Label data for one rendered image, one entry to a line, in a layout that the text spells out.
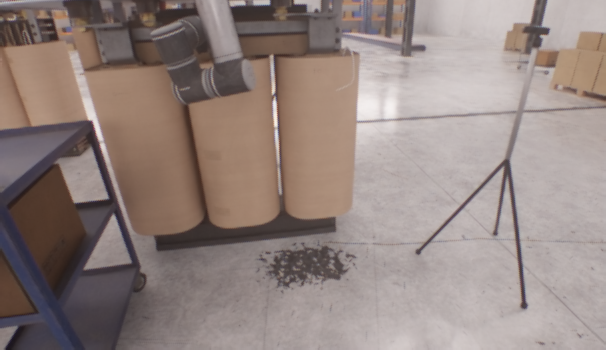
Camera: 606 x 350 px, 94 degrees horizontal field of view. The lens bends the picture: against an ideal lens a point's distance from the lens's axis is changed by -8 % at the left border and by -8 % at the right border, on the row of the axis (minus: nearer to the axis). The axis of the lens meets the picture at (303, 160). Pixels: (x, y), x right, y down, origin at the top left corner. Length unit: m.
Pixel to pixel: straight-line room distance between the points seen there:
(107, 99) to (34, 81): 2.15
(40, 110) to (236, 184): 2.54
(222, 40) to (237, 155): 0.66
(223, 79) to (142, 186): 0.84
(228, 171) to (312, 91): 0.57
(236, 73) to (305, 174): 0.76
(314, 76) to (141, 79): 0.76
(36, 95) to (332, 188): 2.94
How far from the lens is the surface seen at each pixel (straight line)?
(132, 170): 1.67
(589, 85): 6.91
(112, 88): 1.56
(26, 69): 3.70
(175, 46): 1.08
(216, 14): 1.05
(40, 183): 1.24
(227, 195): 1.64
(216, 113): 1.47
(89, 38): 7.57
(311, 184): 1.64
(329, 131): 1.53
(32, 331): 1.78
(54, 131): 1.54
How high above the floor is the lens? 1.25
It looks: 25 degrees down
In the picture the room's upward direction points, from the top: 2 degrees counter-clockwise
